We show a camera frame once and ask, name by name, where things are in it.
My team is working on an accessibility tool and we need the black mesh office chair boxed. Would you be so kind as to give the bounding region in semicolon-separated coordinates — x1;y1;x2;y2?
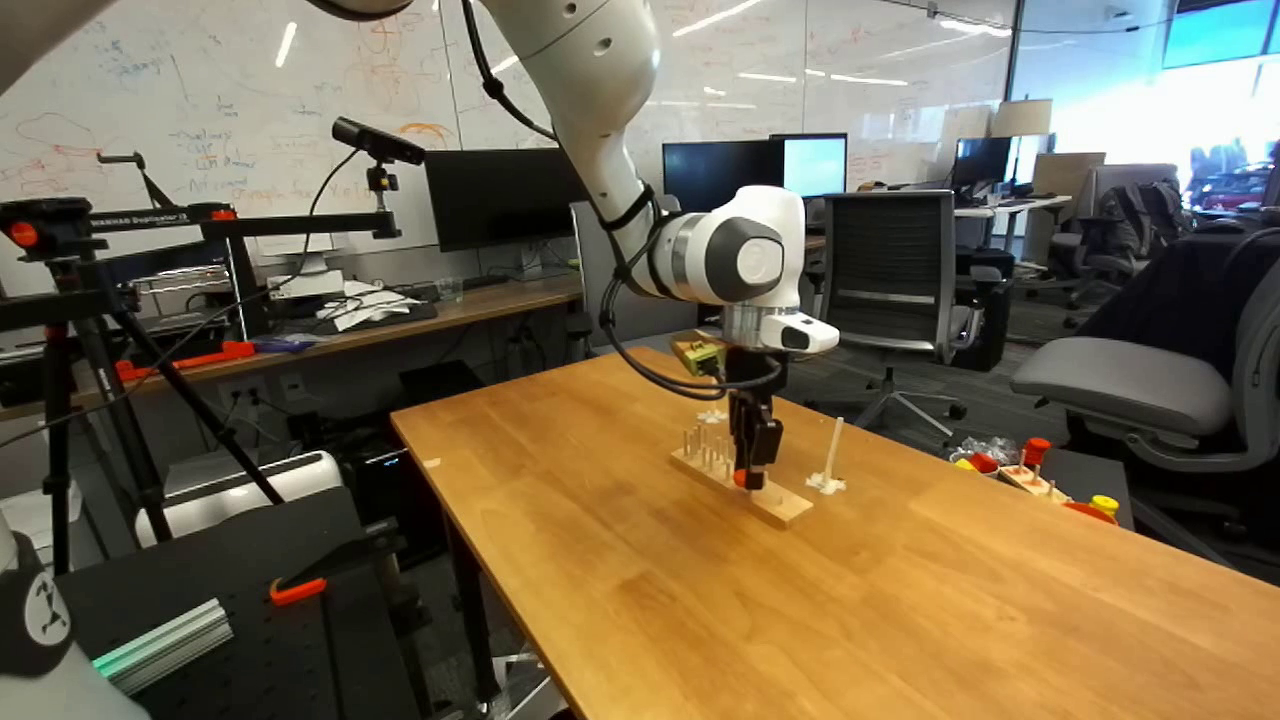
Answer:
826;188;1008;442

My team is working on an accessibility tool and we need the grey office chair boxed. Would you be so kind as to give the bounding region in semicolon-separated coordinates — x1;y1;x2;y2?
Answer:
1014;228;1280;546

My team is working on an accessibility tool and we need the black camera tripod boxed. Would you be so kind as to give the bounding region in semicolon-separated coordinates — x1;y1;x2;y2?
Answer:
0;191;405;577

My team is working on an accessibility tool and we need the white peg stand right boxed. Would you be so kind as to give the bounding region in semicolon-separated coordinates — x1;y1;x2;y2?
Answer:
803;417;847;496

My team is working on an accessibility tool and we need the colourful toy block set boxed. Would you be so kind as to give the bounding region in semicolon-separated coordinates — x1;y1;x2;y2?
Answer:
948;438;1120;523

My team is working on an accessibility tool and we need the black computer monitor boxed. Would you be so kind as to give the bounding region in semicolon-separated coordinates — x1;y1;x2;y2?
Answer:
425;149;586;251

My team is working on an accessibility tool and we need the wooden peg board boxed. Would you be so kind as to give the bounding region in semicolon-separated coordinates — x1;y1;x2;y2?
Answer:
671;424;808;523

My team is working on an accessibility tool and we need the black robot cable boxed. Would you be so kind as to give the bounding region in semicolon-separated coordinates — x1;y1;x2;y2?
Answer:
458;0;786;407

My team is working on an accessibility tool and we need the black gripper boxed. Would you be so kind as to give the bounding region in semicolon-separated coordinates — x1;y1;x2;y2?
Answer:
727;347;787;489

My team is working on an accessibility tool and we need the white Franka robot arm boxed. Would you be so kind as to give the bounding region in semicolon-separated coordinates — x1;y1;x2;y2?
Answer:
461;0;840;492

